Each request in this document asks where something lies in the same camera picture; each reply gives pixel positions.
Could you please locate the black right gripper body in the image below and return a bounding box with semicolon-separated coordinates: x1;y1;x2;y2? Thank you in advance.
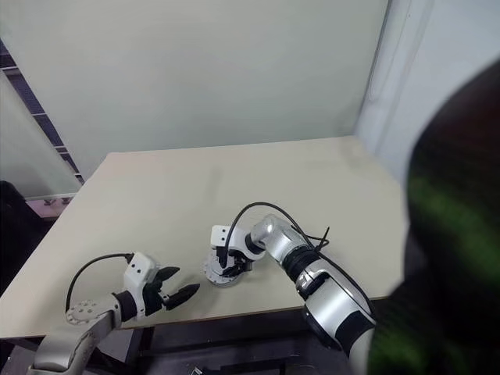
217;248;254;275

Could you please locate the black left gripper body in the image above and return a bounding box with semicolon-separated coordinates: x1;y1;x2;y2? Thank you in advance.
142;277;173;318

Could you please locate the grey round motor cover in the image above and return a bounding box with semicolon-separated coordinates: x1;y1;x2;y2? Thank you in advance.
202;249;251;280

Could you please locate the frosted glass panel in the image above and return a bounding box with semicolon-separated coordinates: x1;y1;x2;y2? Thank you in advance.
0;68;80;201

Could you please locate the dark blurred foreground shape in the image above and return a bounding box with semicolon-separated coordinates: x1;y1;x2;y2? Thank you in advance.
366;57;500;375

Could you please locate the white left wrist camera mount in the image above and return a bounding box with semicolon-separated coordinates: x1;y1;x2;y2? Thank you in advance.
123;252;160;314

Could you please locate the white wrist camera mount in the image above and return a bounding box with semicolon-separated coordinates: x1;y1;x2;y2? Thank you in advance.
210;224;248;259
123;252;160;314

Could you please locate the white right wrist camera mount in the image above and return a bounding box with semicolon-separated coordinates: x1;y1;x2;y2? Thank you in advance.
210;224;248;259

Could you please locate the black table frame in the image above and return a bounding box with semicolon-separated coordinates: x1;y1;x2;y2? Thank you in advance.
88;299;352;375

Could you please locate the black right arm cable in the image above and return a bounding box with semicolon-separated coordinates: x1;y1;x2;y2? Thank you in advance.
217;201;333;270

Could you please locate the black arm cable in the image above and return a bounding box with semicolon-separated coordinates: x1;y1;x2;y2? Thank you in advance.
217;201;333;270
65;253;134;312

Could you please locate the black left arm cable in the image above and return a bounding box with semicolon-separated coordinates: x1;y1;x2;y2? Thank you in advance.
65;253;134;312

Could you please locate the dark window frame strip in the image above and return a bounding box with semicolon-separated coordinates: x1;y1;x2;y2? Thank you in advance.
0;37;87;185

